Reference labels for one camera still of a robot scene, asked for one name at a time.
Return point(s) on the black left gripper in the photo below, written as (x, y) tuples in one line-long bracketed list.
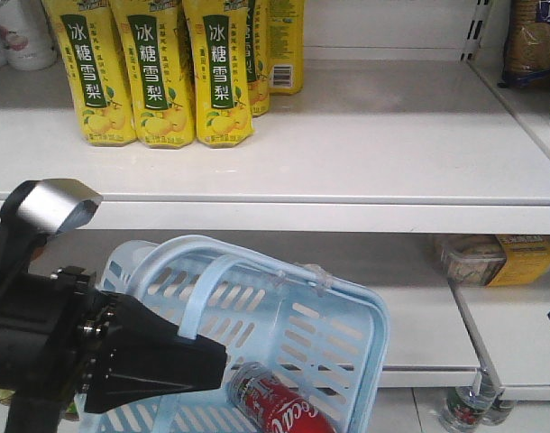
[(62, 336)]

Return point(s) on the red coke can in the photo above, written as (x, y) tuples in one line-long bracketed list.
[(270, 405)]

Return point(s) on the light blue plastic basket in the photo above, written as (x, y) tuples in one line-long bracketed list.
[(324, 337)]

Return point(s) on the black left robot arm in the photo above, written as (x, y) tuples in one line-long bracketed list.
[(16, 248)]

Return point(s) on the clear cookie box yellow label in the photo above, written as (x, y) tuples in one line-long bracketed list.
[(493, 260)]

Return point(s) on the white peach drink bottle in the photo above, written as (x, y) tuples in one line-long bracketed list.
[(26, 35)]

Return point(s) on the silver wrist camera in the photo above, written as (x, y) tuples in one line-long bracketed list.
[(56, 206)]

